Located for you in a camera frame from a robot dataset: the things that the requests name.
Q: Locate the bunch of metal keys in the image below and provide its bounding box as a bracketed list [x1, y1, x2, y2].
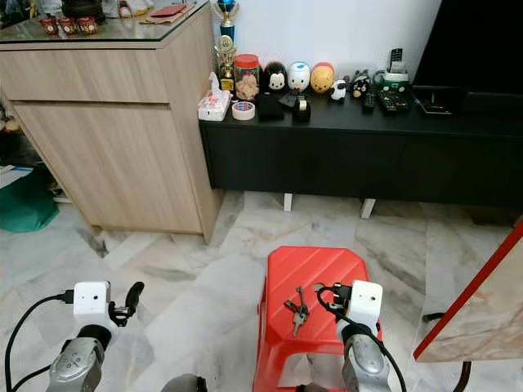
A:
[284, 286, 311, 337]

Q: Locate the red plastic stool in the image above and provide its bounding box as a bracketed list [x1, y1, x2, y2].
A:
[253, 245, 384, 392]

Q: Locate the grey robot leg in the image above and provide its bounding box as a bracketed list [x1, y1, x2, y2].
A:
[161, 373, 210, 392]

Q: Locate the red edged marble table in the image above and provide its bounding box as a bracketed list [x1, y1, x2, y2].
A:
[412, 215, 523, 365]

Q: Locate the black low tv console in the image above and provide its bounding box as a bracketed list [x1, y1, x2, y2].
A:
[199, 88, 523, 210]

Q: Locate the green bag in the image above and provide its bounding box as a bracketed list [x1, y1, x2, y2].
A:
[0, 163, 60, 234]

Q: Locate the light wooden cabinet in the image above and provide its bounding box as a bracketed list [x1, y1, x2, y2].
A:
[0, 0, 224, 238]

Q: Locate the black tape dispenser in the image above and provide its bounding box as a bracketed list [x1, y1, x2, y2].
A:
[292, 94, 312, 123]

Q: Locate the black pouch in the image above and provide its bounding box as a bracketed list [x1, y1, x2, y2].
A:
[255, 93, 286, 122]

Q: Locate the white tape roll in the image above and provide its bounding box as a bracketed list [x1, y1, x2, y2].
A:
[231, 100, 257, 122]

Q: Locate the small white cow figurine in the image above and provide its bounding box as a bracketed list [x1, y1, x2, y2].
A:
[330, 78, 349, 101]

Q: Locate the wide black remote control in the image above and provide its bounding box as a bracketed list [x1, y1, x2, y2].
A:
[377, 87, 413, 113]

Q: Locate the white tissue pack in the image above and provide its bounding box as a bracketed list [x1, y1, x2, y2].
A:
[197, 72, 232, 123]

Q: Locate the black and white figurine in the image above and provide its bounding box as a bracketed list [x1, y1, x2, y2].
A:
[350, 69, 373, 99]

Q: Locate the yellow round toy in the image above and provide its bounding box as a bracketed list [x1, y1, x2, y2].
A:
[310, 61, 336, 93]

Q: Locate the white round toy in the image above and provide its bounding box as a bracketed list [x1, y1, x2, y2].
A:
[288, 60, 312, 91]

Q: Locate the black tray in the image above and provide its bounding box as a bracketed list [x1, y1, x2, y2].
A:
[413, 85, 467, 116]

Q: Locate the red lidded clear jar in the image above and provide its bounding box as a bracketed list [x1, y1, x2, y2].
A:
[233, 54, 261, 103]

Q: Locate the gold trophy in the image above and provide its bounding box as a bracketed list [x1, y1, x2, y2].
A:
[214, 34, 238, 92]

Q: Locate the black television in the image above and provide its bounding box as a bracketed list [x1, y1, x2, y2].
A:
[412, 0, 523, 116]

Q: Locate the red flat packet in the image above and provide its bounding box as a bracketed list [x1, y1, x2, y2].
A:
[141, 2, 190, 24]

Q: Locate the black pot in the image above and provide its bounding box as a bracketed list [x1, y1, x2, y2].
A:
[60, 0, 105, 19]

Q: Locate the blue globe trophy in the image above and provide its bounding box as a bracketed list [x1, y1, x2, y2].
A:
[212, 0, 241, 42]

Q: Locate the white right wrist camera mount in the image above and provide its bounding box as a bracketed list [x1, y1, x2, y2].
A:
[347, 279, 385, 328]

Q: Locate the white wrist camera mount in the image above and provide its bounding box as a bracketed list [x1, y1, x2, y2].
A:
[347, 279, 385, 328]
[72, 281, 112, 328]

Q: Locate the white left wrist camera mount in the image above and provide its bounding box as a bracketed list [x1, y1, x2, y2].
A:
[72, 281, 112, 328]

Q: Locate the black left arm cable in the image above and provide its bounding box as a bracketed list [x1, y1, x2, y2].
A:
[3, 291, 75, 392]

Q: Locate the black floor cable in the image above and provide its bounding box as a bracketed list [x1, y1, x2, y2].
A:
[422, 310, 473, 392]

